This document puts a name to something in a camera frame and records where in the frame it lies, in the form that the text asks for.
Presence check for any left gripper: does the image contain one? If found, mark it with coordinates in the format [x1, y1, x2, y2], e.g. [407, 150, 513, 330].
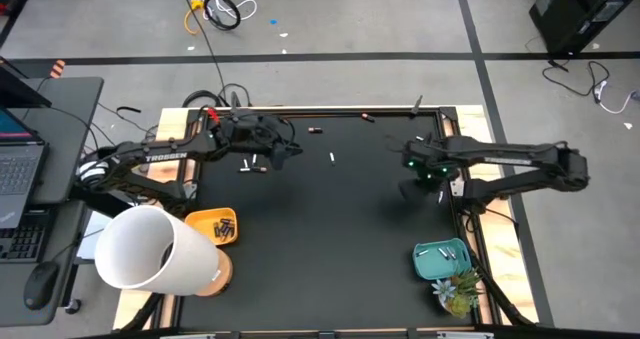
[214, 114, 304, 171]

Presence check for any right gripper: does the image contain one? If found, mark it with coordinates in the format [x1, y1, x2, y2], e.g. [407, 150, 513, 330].
[398, 137, 459, 203]

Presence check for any teal plastic bin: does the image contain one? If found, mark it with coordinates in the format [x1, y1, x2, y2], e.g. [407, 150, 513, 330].
[411, 238, 473, 283]

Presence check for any wooden table board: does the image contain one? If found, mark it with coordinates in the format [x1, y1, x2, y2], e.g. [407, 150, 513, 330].
[112, 104, 541, 330]

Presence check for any yellow plastic bin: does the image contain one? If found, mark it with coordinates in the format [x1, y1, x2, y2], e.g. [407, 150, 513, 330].
[183, 207, 240, 247]

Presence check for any potted succulent plant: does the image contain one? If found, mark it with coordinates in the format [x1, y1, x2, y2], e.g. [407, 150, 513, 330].
[430, 269, 484, 321]

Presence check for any white paper sheet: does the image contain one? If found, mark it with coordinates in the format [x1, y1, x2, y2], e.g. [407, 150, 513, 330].
[75, 209, 114, 261]

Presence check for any black side desk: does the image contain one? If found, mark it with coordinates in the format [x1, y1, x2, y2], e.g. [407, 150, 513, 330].
[0, 76, 105, 328]

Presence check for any black computer tower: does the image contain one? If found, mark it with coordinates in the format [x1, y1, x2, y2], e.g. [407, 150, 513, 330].
[528, 0, 640, 55]

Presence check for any grey laptop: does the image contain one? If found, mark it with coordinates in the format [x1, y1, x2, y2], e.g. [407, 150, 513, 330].
[0, 107, 50, 230]

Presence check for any black computer mouse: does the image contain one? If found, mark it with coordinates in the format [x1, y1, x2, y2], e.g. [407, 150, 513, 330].
[22, 261, 61, 311]

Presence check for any black desk monitor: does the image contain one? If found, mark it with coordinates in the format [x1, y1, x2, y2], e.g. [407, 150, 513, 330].
[0, 56, 53, 109]

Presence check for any black keyboard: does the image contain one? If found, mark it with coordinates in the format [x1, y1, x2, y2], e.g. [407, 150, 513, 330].
[0, 208, 51, 264]

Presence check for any black cable bundle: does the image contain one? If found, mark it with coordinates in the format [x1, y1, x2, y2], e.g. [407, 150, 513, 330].
[180, 82, 254, 109]

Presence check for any long black floor cable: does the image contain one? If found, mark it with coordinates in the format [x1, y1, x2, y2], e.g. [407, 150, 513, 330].
[177, 0, 226, 90]

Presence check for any white floor cable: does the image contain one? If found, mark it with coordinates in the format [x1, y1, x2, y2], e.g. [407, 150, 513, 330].
[199, 0, 259, 23]

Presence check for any black coiled cable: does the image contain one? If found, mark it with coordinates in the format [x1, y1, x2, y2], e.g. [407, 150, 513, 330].
[202, 0, 243, 32]

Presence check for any yellow floor cable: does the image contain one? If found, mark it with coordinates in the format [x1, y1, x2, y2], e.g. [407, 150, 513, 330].
[183, 0, 207, 36]

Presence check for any white cable with plug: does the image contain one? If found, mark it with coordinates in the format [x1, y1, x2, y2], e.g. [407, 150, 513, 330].
[593, 80, 640, 115]

